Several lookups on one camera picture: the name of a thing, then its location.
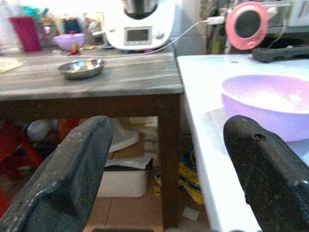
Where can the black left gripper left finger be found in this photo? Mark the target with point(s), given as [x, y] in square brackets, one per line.
[72, 174]

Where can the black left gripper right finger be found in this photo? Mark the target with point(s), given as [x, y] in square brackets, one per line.
[270, 176]

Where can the white storage box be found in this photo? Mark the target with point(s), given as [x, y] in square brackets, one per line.
[123, 182]

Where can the red plastic stool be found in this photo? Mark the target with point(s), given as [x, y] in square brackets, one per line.
[17, 149]

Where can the brown cardboard sheet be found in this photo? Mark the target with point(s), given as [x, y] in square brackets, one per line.
[130, 151]

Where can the white table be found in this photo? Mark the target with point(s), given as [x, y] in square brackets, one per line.
[217, 135]

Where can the yellow blue patterned bag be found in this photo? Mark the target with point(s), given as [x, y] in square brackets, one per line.
[192, 174]

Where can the large purple plastic bowl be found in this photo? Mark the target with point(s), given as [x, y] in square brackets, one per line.
[268, 96]

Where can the dark wooden table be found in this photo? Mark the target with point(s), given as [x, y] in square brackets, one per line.
[101, 79]

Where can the small steel dish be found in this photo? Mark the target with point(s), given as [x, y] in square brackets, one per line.
[82, 68]

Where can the black remote control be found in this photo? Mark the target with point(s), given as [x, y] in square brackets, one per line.
[280, 53]

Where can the small red yellow toy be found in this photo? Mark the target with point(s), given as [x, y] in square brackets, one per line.
[75, 49]

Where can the small purple plastic bowl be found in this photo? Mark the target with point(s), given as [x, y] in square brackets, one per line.
[69, 41]

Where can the red plastic cup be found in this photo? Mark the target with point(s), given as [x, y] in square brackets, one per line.
[25, 33]

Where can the blue framed toy tablet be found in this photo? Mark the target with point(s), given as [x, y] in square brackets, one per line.
[71, 25]

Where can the pink round speaker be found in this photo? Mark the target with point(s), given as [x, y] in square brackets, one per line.
[246, 25]

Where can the white kitchen food processor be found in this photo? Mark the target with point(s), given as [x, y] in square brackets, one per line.
[141, 29]

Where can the white plug adapter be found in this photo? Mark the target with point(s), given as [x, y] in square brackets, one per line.
[216, 20]

